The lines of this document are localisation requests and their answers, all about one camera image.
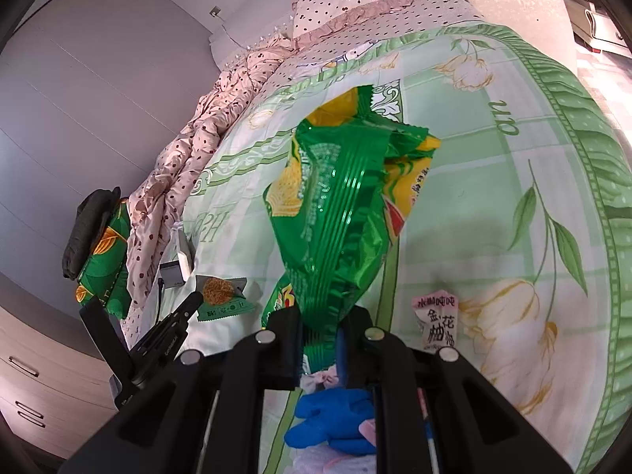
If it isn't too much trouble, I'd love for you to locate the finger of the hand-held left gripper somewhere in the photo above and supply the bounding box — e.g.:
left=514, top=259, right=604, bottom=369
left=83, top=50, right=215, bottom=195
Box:
left=148, top=290, right=205, bottom=344
left=79, top=300, right=135, bottom=383

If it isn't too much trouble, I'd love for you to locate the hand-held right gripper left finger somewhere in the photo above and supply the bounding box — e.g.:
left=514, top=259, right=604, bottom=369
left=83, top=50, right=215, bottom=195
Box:
left=59, top=306, right=303, bottom=474

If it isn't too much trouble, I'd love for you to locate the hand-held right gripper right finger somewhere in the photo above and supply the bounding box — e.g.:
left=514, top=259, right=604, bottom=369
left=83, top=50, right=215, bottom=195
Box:
left=338, top=306, right=576, bottom=474

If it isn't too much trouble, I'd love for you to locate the small green snack packet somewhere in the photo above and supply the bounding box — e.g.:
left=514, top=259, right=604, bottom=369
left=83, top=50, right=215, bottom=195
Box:
left=196, top=276, right=256, bottom=323

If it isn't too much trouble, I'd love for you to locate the green snack bag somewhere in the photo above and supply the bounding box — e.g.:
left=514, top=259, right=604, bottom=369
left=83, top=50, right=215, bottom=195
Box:
left=261, top=85, right=442, bottom=373

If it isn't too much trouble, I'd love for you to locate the black power adapter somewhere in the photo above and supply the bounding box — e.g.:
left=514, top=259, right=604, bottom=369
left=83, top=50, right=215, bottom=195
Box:
left=159, top=259, right=186, bottom=290

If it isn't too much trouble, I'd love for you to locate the blue glove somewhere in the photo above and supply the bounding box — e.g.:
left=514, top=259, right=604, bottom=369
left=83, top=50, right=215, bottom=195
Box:
left=285, top=387, right=378, bottom=455

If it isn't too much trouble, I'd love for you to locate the green leaf-print folded blanket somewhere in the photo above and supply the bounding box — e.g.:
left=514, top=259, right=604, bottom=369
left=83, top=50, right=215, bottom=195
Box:
left=75, top=197, right=134, bottom=319

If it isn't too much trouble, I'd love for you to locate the wooden drawer chest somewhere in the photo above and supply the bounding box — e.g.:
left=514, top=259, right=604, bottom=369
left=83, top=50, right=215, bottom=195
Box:
left=0, top=306, right=119, bottom=460

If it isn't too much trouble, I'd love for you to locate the pink paper wrapper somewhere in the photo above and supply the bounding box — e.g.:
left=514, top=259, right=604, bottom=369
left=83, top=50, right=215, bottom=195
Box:
left=411, top=287, right=462, bottom=351

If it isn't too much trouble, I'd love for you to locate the purple foam fruit net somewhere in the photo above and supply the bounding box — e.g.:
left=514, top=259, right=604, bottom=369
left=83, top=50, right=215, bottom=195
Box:
left=291, top=447, right=381, bottom=474

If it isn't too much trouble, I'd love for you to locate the pink polka-dot duvet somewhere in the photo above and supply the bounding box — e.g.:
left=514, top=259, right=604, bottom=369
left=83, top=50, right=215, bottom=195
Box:
left=126, top=34, right=302, bottom=302

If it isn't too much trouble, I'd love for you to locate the green floral bedspread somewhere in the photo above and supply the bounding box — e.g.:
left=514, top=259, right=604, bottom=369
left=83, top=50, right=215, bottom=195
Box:
left=123, top=24, right=625, bottom=474

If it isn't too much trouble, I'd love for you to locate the bed with grey headboard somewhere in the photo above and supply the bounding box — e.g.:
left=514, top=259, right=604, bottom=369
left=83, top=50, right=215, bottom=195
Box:
left=121, top=0, right=628, bottom=474

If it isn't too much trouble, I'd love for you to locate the polka-dot ruffled pillow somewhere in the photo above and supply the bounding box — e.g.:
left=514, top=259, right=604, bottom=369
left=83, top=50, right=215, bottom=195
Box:
left=291, top=0, right=416, bottom=40

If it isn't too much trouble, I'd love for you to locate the polka-dot bed sheet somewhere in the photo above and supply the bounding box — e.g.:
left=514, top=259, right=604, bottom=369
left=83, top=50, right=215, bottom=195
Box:
left=121, top=0, right=489, bottom=351

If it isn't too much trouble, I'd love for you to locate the white nightstand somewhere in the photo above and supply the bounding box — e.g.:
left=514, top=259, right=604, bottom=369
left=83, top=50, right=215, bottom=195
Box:
left=429, top=0, right=578, bottom=77

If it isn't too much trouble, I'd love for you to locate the cream low cabinet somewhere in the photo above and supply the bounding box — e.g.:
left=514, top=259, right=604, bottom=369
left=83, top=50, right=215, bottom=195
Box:
left=558, top=0, right=632, bottom=55

